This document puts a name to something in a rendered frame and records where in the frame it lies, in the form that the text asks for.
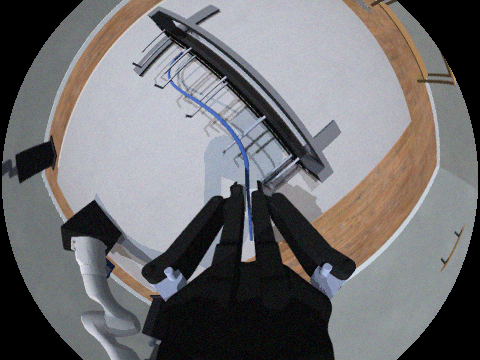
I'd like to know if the blue cable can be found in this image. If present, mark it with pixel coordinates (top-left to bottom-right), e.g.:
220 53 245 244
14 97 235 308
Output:
170 80 253 241

